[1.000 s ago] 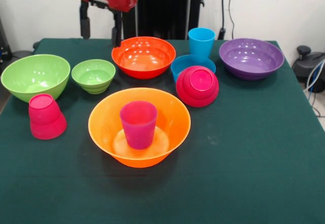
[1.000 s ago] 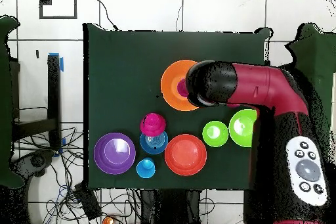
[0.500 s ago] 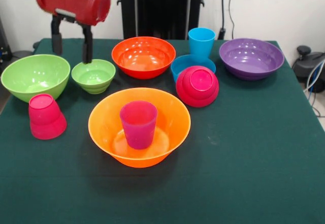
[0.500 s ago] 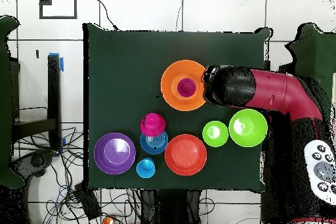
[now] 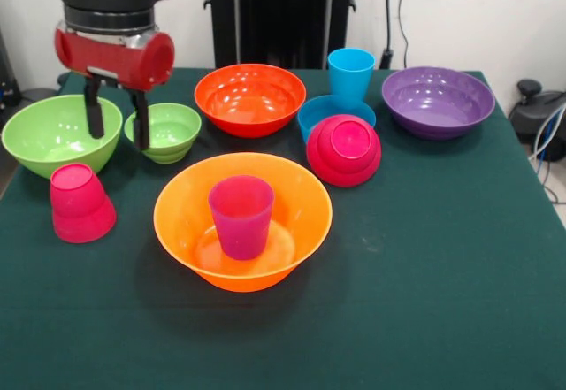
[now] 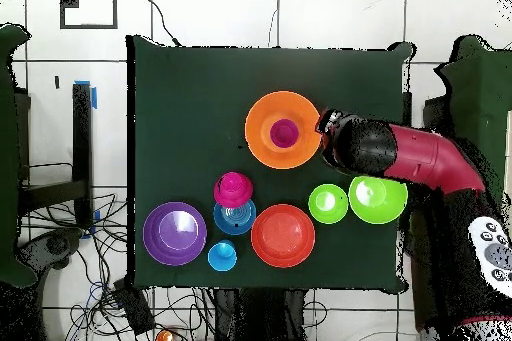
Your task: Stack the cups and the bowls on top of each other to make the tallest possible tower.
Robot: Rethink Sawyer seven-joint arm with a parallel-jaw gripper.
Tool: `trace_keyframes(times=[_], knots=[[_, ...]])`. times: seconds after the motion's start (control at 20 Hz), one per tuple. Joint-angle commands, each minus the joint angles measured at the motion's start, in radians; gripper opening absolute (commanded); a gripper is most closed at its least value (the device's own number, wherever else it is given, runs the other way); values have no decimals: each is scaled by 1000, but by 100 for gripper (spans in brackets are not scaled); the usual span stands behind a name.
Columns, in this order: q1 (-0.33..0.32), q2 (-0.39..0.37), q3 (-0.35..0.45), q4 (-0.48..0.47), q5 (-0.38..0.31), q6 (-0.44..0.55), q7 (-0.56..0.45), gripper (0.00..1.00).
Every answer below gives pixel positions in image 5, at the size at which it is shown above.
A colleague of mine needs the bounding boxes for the purple cup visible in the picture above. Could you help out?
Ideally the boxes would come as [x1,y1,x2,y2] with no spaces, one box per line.
[207,174,276,261]

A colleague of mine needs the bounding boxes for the large green bowl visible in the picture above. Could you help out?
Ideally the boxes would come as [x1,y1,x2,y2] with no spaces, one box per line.
[1,94,124,180]

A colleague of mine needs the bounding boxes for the pink cup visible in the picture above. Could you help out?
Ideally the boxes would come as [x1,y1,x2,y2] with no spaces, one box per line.
[49,163,118,244]

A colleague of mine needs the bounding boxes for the small green bowl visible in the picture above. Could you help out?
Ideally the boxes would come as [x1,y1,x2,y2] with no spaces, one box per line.
[123,103,203,164]

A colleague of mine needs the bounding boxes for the blue bowl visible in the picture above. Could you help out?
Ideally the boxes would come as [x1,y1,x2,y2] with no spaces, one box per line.
[296,94,378,143]

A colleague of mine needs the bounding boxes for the thin black wall cable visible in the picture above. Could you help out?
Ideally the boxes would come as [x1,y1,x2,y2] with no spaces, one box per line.
[397,0,425,75]

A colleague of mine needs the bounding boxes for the large orange bowl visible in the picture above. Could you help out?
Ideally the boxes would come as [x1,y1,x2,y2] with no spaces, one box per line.
[153,151,333,294]

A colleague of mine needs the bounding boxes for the blue white cable bundle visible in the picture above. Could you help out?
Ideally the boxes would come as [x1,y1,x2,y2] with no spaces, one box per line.
[528,106,566,205]

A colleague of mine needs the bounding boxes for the dark green tablecloth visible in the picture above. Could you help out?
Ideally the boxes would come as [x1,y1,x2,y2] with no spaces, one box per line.
[0,65,566,390]

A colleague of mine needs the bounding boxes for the purple bowl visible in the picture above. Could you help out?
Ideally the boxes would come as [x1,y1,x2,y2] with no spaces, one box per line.
[381,65,496,141]

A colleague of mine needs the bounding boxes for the pink bowl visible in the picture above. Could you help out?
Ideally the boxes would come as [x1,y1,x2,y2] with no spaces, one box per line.
[305,113,383,187]

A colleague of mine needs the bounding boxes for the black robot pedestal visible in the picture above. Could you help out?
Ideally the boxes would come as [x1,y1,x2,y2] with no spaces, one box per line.
[203,0,358,71]

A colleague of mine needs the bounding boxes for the black equipment box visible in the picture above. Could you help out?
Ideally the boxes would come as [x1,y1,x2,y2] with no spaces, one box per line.
[0,31,21,108]

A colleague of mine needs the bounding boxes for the red bowl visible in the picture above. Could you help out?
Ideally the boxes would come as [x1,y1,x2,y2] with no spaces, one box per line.
[193,63,307,140]

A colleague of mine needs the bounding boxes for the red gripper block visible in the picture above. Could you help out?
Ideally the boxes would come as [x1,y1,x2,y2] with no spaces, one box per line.
[53,20,177,152]

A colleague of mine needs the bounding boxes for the blue cup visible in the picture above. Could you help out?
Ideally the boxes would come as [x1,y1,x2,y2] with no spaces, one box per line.
[326,48,377,109]

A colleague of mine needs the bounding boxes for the black cable with plug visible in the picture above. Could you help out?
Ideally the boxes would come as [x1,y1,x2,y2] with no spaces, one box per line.
[379,0,395,71]

